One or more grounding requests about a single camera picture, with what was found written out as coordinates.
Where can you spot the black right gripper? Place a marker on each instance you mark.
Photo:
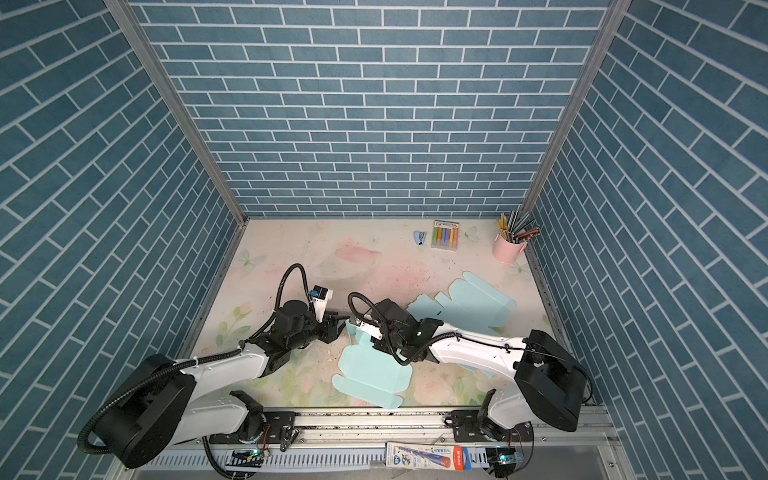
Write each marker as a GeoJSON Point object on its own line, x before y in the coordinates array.
{"type": "Point", "coordinates": [379, 343]}

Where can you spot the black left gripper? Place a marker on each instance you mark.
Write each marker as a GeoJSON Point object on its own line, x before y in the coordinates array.
{"type": "Point", "coordinates": [330, 327]}

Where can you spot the light blue paper box sheet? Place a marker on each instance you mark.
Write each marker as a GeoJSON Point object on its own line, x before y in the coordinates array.
{"type": "Point", "coordinates": [369, 375]}

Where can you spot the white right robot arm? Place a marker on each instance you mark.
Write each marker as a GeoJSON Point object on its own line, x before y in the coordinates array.
{"type": "Point", "coordinates": [544, 381]}

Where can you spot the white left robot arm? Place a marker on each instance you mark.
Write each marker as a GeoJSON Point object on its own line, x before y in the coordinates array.
{"type": "Point", "coordinates": [166, 402]}

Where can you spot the light blue flat box stack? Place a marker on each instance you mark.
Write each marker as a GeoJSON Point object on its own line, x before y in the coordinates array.
{"type": "Point", "coordinates": [473, 305]}

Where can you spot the pack of coloured highlighters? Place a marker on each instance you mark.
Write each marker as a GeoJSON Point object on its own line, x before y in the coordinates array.
{"type": "Point", "coordinates": [445, 235]}

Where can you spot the white red blue package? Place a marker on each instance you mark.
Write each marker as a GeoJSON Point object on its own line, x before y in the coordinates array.
{"type": "Point", "coordinates": [435, 457]}

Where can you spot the pink metal pencil bucket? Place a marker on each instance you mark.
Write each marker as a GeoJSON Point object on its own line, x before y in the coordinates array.
{"type": "Point", "coordinates": [507, 252]}

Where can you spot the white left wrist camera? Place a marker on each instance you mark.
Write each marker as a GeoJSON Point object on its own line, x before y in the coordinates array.
{"type": "Point", "coordinates": [319, 297]}

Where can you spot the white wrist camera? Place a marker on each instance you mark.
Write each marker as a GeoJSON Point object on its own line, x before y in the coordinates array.
{"type": "Point", "coordinates": [319, 297]}
{"type": "Point", "coordinates": [361, 328]}

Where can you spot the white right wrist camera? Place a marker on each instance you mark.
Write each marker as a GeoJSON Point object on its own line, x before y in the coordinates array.
{"type": "Point", "coordinates": [361, 328]}

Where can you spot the metal base rail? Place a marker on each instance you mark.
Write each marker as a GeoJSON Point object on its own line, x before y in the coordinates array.
{"type": "Point", "coordinates": [373, 427]}

